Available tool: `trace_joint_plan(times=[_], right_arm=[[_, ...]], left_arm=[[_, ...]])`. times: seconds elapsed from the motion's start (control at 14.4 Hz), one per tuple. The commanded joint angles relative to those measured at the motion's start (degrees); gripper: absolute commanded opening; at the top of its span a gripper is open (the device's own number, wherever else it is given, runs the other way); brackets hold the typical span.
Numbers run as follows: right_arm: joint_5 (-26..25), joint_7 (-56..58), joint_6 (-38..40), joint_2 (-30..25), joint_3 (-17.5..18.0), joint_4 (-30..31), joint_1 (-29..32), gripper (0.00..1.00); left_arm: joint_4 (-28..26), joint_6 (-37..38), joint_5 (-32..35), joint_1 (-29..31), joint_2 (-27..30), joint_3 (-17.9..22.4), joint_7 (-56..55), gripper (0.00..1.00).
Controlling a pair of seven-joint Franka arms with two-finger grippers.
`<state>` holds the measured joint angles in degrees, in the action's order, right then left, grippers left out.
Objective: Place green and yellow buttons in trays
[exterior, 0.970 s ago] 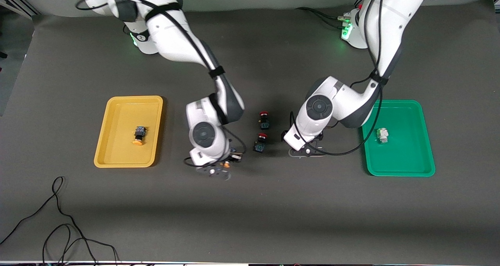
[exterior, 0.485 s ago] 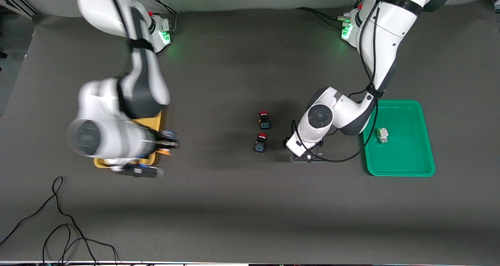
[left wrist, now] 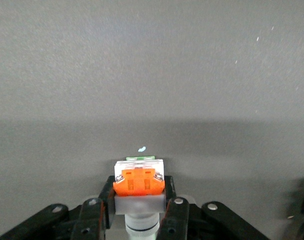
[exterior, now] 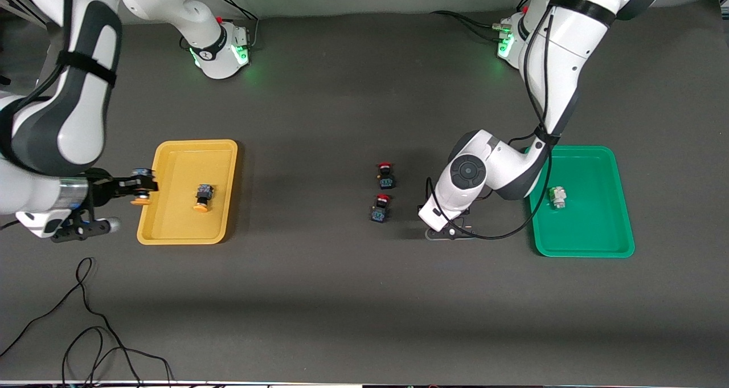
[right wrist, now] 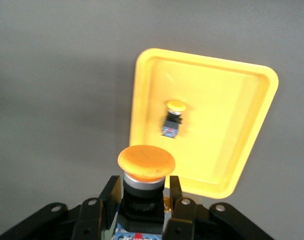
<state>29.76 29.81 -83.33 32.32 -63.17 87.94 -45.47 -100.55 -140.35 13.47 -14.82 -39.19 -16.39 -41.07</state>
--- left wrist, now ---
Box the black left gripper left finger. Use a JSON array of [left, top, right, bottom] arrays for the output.
[[0, 175, 116, 240]]

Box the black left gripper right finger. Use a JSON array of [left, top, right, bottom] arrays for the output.
[[156, 176, 270, 240]]

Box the white button with orange block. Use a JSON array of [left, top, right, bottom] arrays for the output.
[[112, 155, 166, 240]]

